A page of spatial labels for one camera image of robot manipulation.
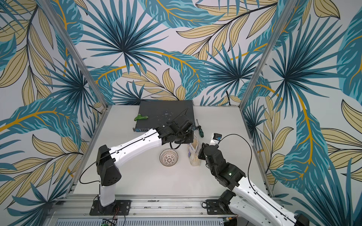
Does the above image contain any green black screwdriver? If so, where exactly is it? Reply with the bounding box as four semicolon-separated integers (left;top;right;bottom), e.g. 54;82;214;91
196;120;204;137

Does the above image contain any aluminium front rail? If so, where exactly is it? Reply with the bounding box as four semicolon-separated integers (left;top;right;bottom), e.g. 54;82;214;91
45;194;289;226

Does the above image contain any oatmeal bag white purple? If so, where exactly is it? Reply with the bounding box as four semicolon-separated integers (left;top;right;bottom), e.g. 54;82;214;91
188;135;201;166

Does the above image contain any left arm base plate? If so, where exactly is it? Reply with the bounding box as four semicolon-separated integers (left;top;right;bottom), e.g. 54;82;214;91
89;200;132;216

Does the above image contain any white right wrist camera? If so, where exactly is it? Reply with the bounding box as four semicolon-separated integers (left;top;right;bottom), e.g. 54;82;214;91
209;133;222;146

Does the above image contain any grey blue network switch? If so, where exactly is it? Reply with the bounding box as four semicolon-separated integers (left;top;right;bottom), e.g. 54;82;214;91
133;100;195;132

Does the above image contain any aluminium corner post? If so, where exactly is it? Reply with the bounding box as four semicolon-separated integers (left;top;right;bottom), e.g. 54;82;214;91
38;0;108;109
239;1;297;113

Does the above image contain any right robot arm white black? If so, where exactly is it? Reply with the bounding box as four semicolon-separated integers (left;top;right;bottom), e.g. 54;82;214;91
199;143;310;226

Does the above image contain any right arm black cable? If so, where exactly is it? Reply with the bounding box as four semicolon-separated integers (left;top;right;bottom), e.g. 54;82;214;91
217;133;298;224

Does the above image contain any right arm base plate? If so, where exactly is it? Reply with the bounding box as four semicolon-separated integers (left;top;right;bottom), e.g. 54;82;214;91
201;199;239;216

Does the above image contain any green pipe fitting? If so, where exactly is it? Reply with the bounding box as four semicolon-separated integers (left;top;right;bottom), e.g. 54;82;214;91
134;114;149;121

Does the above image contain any white red patterned bowl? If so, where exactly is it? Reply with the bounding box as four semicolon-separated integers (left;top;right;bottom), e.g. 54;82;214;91
159;149;179;167

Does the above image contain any right aluminium corner post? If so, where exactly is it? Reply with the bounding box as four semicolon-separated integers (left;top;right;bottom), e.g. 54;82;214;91
239;1;297;113

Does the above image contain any left aluminium corner post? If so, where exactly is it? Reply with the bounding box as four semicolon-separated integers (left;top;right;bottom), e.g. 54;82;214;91
38;0;108;109

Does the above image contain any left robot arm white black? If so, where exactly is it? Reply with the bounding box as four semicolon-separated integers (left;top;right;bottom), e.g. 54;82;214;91
96;115;194;208

